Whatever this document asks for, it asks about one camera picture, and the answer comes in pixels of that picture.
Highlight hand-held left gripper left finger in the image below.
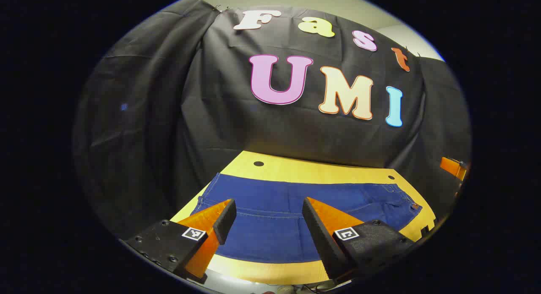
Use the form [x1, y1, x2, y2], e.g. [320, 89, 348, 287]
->
[120, 198, 237, 285]

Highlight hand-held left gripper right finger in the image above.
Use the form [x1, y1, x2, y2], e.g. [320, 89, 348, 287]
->
[302, 197, 417, 282]

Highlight blue denim jeans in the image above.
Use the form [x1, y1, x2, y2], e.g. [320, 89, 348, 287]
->
[190, 172, 423, 264]

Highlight black backdrop cloth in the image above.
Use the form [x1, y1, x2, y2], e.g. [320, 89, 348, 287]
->
[73, 0, 472, 240]

